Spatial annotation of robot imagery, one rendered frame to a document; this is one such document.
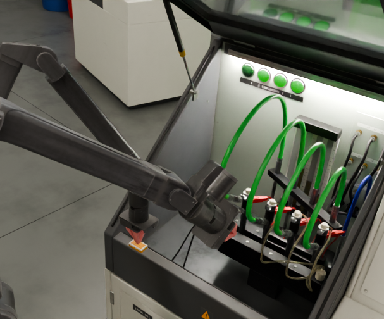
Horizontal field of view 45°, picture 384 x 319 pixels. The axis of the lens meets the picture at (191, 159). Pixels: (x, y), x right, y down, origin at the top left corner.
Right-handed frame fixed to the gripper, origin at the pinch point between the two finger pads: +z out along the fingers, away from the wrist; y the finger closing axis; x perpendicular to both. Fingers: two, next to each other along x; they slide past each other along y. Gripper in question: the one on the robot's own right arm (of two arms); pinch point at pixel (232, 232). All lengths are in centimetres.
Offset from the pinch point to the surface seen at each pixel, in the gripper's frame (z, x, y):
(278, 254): 37.8, 4.5, 1.5
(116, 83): 178, 292, 31
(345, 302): 38.4, -18.4, 2.2
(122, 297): 33, 38, -42
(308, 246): 19.2, -8.8, 8.1
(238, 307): 24.6, -1.1, -16.1
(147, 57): 167, 265, 63
